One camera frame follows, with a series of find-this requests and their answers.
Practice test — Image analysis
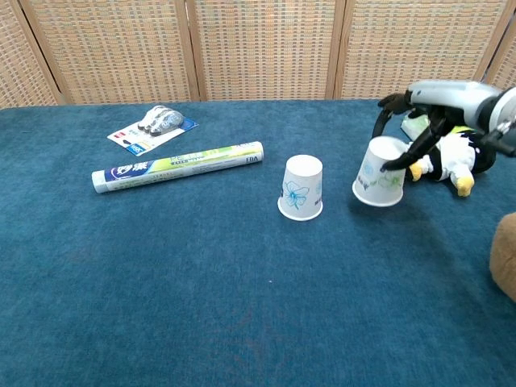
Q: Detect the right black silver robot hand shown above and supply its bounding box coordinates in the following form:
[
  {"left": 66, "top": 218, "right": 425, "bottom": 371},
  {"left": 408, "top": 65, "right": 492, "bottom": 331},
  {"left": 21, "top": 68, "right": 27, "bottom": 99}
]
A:
[{"left": 372, "top": 79, "right": 503, "bottom": 172}]

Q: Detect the white paper cup green print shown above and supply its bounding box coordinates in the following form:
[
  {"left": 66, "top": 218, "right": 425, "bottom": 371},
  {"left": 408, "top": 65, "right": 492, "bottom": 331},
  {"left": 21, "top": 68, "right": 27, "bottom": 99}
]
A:
[{"left": 352, "top": 135, "right": 408, "bottom": 208}]

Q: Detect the white paper cup blue print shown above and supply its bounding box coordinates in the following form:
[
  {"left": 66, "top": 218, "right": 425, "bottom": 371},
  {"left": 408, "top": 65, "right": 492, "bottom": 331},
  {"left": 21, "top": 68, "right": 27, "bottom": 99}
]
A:
[{"left": 277, "top": 154, "right": 325, "bottom": 222}]

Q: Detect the green tissue pack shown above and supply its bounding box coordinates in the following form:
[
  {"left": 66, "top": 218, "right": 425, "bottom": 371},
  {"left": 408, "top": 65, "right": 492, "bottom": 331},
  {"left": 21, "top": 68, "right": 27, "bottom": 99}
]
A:
[{"left": 400, "top": 114, "right": 431, "bottom": 139}]

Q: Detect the black white penguin plush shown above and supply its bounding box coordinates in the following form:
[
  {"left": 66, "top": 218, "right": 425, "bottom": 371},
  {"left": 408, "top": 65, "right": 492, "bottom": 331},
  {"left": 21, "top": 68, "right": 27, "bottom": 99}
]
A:
[{"left": 405, "top": 125, "right": 499, "bottom": 198}]

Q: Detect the woven folding screen panel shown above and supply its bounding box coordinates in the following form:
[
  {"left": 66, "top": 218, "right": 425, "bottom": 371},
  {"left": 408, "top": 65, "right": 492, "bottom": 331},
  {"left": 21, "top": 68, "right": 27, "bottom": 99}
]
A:
[
  {"left": 481, "top": 0, "right": 516, "bottom": 92},
  {"left": 18, "top": 0, "right": 201, "bottom": 106},
  {"left": 0, "top": 0, "right": 65, "bottom": 109},
  {"left": 185, "top": 0, "right": 347, "bottom": 102},
  {"left": 333, "top": 0, "right": 511, "bottom": 101}
]

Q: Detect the brown plush toy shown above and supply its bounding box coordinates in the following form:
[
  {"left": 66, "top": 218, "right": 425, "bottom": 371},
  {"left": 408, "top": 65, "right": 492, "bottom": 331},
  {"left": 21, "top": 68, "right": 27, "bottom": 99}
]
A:
[{"left": 489, "top": 212, "right": 516, "bottom": 304}]

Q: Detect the cling film roll box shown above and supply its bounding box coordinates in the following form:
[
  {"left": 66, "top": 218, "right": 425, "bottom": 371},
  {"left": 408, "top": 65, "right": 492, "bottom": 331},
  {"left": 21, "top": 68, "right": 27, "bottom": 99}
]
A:
[{"left": 90, "top": 140, "right": 265, "bottom": 195}]

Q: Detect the correction tape blister pack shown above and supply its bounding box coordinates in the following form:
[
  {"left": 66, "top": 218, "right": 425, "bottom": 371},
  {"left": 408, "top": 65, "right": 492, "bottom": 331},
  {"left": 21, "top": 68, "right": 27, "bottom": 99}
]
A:
[{"left": 106, "top": 104, "right": 200, "bottom": 158}]

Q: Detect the blue felt table cover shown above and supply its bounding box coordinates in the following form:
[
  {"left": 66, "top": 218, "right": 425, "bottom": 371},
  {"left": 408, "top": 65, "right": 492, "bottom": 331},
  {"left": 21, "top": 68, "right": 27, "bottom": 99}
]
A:
[{"left": 0, "top": 98, "right": 516, "bottom": 387}]

